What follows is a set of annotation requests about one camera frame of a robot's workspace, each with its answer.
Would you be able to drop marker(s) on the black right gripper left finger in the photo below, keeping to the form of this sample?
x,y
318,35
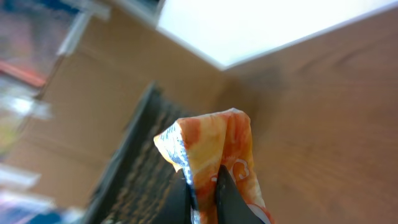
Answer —
x,y
178,203

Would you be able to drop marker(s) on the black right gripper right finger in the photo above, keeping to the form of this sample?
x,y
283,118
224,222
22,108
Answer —
x,y
230,206

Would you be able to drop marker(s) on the dark grey plastic basket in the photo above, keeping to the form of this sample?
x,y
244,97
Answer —
x,y
135,186

